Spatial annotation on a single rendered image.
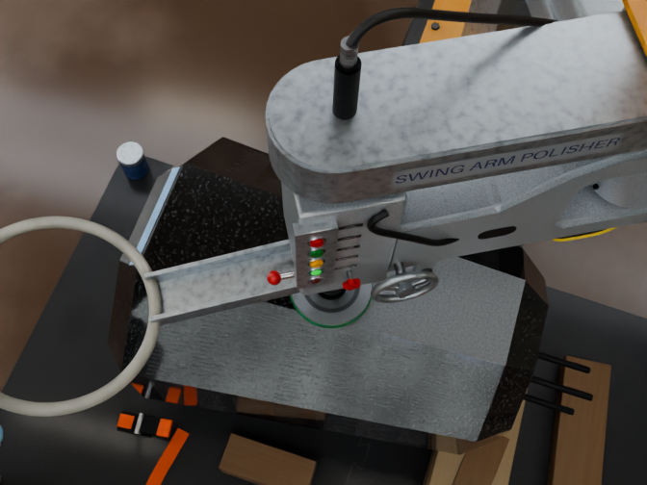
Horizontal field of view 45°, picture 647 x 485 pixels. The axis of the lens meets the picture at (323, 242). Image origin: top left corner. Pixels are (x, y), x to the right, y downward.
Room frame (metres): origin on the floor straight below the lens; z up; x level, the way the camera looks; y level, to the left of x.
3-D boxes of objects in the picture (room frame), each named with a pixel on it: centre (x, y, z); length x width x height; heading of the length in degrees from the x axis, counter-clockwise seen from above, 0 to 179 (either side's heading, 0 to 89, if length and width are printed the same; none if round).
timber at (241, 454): (0.33, 0.15, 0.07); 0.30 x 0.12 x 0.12; 74
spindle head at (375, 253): (0.72, -0.10, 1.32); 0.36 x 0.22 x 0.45; 104
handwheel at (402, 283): (0.61, -0.17, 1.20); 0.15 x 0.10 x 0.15; 104
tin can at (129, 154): (1.46, 0.76, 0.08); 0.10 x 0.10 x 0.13
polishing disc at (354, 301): (0.70, -0.02, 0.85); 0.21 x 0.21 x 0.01
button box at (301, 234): (0.57, 0.02, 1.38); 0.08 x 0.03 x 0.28; 104
